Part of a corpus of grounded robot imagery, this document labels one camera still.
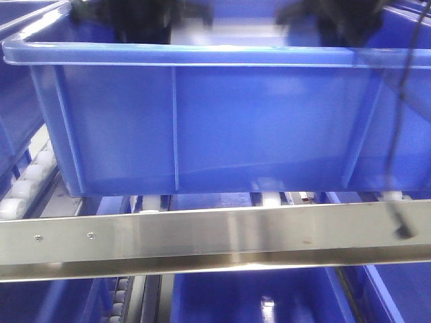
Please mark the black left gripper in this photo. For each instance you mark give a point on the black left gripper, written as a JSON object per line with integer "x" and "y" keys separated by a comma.
{"x": 142, "y": 22}

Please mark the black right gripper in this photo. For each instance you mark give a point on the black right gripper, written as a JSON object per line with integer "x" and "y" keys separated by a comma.
{"x": 339, "y": 23}

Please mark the blue target bin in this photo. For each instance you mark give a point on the blue target bin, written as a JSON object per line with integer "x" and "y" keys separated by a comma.
{"x": 242, "y": 108}

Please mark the blue bin left side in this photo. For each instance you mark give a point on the blue bin left side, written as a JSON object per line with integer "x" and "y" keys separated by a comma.
{"x": 20, "y": 113}

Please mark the steel rack front beam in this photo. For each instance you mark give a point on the steel rack front beam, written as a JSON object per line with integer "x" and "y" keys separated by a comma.
{"x": 205, "y": 240}

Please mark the white roller track left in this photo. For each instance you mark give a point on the white roller track left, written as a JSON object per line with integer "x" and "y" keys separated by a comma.
{"x": 23, "y": 192}

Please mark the blue bin lower shelf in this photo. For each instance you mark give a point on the blue bin lower shelf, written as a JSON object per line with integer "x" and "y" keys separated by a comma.
{"x": 287, "y": 295}

